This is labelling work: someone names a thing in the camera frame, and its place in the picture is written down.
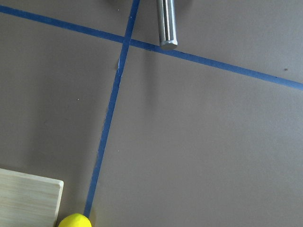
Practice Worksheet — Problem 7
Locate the metal scoop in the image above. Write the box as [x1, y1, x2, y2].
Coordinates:
[156, 0, 178, 51]

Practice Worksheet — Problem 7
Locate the right yellow lemon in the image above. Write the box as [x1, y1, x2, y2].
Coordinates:
[58, 213, 92, 227]

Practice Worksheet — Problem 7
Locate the wooden cutting board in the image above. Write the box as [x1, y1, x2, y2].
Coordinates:
[0, 169, 64, 227]

